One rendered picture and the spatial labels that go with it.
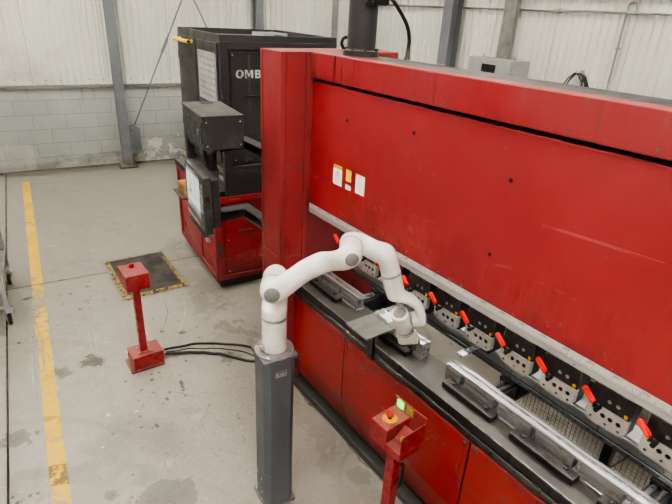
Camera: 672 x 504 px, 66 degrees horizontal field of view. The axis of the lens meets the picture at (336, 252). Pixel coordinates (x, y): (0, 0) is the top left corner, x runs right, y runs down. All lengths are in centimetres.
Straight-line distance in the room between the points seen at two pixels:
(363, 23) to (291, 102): 59
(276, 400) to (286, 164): 136
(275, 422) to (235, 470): 71
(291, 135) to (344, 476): 205
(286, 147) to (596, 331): 193
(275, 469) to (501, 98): 213
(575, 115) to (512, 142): 27
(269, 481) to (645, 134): 238
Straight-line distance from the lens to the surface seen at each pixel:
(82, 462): 364
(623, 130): 187
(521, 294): 220
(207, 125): 304
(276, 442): 285
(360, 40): 290
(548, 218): 206
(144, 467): 350
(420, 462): 293
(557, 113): 198
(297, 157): 315
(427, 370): 273
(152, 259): 582
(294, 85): 306
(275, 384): 259
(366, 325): 277
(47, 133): 926
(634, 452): 257
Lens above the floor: 251
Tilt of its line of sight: 25 degrees down
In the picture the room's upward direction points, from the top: 3 degrees clockwise
